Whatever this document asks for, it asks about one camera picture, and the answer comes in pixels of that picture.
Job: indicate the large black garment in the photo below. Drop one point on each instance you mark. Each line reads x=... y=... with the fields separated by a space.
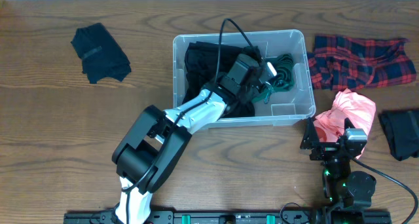
x=207 y=63

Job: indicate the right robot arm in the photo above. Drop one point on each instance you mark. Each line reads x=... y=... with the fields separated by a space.
x=349 y=192

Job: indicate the clear plastic storage bin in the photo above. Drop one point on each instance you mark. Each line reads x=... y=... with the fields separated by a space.
x=284 y=108

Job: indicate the black folded cloth right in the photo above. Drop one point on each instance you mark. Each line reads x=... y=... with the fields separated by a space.
x=401 y=131

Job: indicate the coral pink garment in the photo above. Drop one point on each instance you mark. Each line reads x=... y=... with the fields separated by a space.
x=359 y=109

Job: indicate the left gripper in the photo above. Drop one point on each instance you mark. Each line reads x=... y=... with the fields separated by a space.
x=251 y=93

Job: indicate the red navy plaid shirt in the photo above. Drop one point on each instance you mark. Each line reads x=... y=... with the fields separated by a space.
x=340 y=63

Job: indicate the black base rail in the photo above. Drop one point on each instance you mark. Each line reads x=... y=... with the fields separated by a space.
x=287 y=216

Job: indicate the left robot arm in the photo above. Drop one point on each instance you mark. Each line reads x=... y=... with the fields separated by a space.
x=149 y=152

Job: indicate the small black cloth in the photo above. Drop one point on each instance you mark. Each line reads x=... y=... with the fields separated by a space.
x=100 y=54

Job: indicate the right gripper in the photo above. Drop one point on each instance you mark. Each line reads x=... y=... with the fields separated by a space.
x=325 y=149

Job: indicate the dark green garment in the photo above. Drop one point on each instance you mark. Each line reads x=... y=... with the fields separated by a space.
x=282 y=81

